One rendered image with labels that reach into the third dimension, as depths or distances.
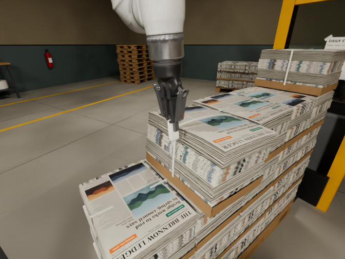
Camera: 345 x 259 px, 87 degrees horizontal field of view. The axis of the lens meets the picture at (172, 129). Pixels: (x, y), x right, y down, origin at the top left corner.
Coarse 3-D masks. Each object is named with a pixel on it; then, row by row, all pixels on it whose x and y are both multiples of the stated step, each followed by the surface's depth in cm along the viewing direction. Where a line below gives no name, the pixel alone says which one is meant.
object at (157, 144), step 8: (152, 112) 71; (160, 112) 71; (184, 112) 73; (192, 112) 74; (200, 112) 76; (208, 112) 77; (216, 112) 77; (152, 120) 71; (160, 120) 66; (184, 120) 65; (152, 128) 72; (160, 128) 67; (152, 136) 73; (160, 136) 68; (168, 136) 64; (152, 144) 73; (160, 144) 69; (168, 144) 64; (152, 152) 74; (160, 152) 69; (168, 152) 65; (160, 160) 70; (168, 168) 67
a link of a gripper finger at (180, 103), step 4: (180, 92) 45; (188, 92) 47; (180, 96) 46; (180, 100) 47; (184, 100) 48; (176, 104) 49; (180, 104) 48; (184, 104) 49; (176, 108) 49; (180, 108) 49; (184, 108) 50; (176, 112) 50; (180, 112) 50; (176, 116) 51; (180, 116) 51; (176, 120) 51
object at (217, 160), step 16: (192, 128) 58; (208, 128) 58; (224, 128) 59; (240, 128) 60; (256, 128) 62; (192, 144) 55; (208, 144) 50; (224, 144) 48; (240, 144) 49; (256, 144) 55; (272, 144) 63; (192, 160) 56; (208, 160) 51; (224, 160) 46; (240, 160) 53; (256, 160) 61; (192, 176) 57; (208, 176) 51; (224, 176) 51; (240, 176) 57; (256, 176) 66; (208, 192) 52; (224, 192) 55
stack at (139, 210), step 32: (288, 160) 104; (96, 192) 67; (128, 192) 67; (160, 192) 67; (256, 192) 89; (96, 224) 55; (128, 224) 55; (160, 224) 55; (192, 224) 60; (256, 224) 107; (128, 256) 47; (160, 256) 54; (192, 256) 69; (224, 256) 92
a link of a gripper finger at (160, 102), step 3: (156, 87) 53; (156, 90) 54; (159, 90) 54; (156, 93) 54; (159, 93) 54; (159, 96) 54; (159, 99) 54; (162, 99) 54; (159, 102) 55; (162, 102) 55; (159, 105) 55; (162, 105) 55; (162, 108) 55; (162, 111) 55; (162, 114) 55
